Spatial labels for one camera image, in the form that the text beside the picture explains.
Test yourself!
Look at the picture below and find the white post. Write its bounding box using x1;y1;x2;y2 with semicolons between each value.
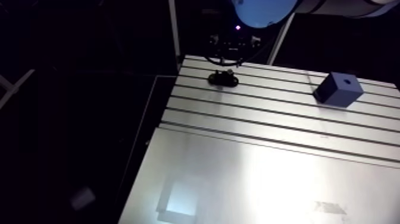
266;13;296;66
168;0;182;58

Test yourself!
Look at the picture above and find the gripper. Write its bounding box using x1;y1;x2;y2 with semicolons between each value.
208;24;263;60

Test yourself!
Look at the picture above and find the black oval holder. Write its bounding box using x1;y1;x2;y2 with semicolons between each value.
207;70;239;88

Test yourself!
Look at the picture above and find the black cable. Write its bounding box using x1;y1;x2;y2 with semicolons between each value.
204;55;245;68

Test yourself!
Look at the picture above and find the dark blue-grey block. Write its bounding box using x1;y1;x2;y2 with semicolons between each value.
312;71;365;108

